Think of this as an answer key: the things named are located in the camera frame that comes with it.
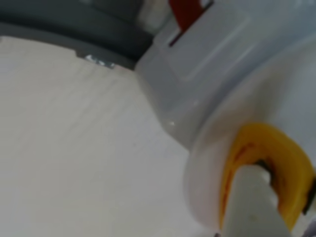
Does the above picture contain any white gripper finger with black pad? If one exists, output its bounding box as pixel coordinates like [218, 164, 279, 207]
[302, 171, 316, 215]

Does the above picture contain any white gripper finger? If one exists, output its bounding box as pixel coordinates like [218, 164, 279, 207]
[220, 159, 292, 237]

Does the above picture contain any yellow egg sushi toy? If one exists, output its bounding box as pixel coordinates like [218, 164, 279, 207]
[218, 122, 316, 235]

